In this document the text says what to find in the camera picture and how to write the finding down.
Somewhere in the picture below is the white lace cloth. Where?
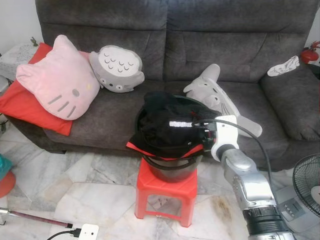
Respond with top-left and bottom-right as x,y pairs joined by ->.
0,41 -> 38,82

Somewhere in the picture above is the small white grey plush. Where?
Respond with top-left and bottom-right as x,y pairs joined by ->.
266,55 -> 301,77

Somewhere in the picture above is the dark grey sofa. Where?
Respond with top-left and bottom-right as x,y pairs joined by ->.
7,0 -> 320,171

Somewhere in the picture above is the red fire extinguisher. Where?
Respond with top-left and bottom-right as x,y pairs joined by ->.
300,41 -> 320,64

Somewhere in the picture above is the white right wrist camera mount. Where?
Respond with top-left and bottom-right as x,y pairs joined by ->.
210,115 -> 240,161

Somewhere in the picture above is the grey round owl plush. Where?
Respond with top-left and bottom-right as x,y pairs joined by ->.
89,45 -> 146,94

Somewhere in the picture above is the grey long eared plush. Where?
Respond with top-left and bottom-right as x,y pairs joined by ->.
182,63 -> 263,138

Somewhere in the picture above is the black garment red trim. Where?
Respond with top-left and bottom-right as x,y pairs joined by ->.
126,91 -> 221,161

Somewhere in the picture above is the red cushion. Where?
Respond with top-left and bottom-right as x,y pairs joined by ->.
0,42 -> 75,137

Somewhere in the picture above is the black fan grey base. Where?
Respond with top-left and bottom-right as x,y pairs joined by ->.
272,154 -> 320,233

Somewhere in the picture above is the dark red stick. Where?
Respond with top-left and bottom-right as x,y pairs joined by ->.
0,207 -> 71,228

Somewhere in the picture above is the steel basin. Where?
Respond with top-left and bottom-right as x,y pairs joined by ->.
135,95 -> 206,183

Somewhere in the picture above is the pink cat face pillow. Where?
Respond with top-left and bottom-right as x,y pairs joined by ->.
16,34 -> 101,121

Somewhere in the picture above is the red plastic stool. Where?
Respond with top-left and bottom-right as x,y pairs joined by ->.
135,157 -> 198,228

